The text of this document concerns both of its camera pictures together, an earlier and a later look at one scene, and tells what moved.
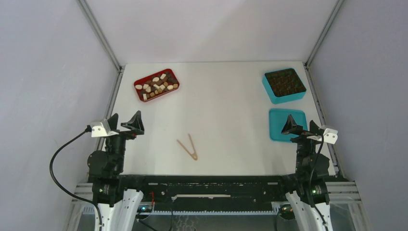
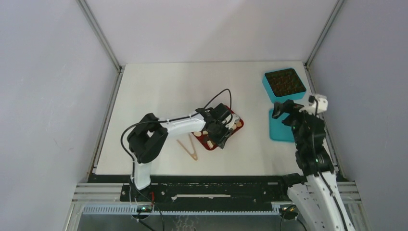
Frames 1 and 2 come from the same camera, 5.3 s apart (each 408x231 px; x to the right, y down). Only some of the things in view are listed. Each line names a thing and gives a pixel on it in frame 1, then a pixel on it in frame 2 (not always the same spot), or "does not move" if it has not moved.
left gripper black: (135, 124) -> (220, 140)
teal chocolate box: (284, 85) does not move
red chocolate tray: (157, 84) -> (202, 136)
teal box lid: (277, 118) does not move
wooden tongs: (194, 155) does not move
